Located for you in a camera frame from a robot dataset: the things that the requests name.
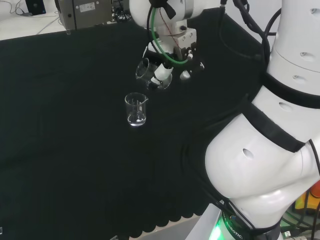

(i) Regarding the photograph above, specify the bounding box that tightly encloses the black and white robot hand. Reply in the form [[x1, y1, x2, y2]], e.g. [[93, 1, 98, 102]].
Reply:
[[142, 26, 206, 90]]

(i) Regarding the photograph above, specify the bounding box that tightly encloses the small clear glass beaker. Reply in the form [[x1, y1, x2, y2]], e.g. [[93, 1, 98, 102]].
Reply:
[[135, 57, 173, 91]]

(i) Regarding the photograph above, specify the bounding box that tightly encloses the clear glass beaker with spout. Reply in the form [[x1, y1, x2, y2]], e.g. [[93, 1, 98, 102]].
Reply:
[[124, 92, 149, 127]]

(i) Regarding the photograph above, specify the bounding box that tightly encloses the grey metal equipment box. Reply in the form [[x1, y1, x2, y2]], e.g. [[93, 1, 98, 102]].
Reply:
[[54, 0, 114, 31]]

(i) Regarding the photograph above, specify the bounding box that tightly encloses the black bench cloth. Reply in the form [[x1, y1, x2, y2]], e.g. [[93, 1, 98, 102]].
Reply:
[[0, 9, 276, 239]]

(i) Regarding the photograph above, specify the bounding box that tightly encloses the black box device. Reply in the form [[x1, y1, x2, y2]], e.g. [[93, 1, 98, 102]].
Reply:
[[25, 0, 47, 15]]

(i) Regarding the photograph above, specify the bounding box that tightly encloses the yellow stop button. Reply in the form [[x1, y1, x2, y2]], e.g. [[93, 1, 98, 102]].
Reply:
[[294, 184, 320, 216]]

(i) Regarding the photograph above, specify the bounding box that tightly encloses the green cable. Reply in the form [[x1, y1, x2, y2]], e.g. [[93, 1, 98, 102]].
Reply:
[[147, 4, 191, 68]]

